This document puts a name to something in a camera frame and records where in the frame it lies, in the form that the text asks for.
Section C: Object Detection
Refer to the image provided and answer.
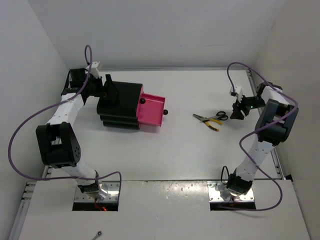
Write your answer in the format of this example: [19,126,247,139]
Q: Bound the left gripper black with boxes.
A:
[84,75,119,98]

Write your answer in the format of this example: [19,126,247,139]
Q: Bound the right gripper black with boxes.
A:
[230,94,266,120]

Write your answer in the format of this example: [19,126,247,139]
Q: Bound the black yellow scissors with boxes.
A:
[202,111,229,121]

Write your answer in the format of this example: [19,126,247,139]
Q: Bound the black drawer cabinet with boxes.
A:
[96,81,142,130]

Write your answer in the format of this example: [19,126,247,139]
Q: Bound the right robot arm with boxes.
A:
[226,82,299,196]

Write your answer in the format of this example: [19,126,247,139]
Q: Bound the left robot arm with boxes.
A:
[36,66,110,201]

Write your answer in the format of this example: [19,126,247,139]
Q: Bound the yellow black pliers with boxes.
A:
[192,114,223,132]

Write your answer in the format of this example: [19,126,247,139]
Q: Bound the small metal wrench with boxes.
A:
[92,231,103,240]

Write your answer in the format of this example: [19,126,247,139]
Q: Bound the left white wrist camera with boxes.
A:
[90,61,101,78]

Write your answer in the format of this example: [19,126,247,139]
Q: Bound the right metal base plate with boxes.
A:
[207,181,255,204]

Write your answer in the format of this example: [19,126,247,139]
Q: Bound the metal base plate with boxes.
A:
[74,181,120,203]
[207,181,255,204]

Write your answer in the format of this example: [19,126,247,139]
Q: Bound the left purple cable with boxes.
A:
[7,44,122,198]

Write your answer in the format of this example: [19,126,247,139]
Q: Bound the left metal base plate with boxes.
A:
[74,181,120,203]

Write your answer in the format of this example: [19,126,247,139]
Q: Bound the red wire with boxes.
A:
[93,198,109,212]

